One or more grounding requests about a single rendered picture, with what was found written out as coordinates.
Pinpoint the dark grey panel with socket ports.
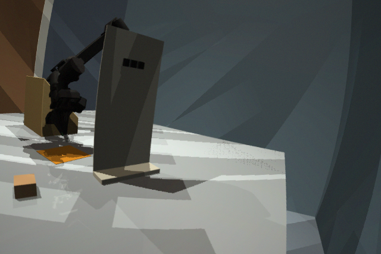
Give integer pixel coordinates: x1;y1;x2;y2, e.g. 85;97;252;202
93;25;164;185

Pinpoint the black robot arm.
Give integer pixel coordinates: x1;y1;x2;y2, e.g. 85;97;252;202
46;17;129;114

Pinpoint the orange flat square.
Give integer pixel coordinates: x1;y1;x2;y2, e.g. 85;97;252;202
37;145;91;164

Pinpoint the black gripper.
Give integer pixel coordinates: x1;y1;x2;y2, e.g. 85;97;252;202
45;84;80;135

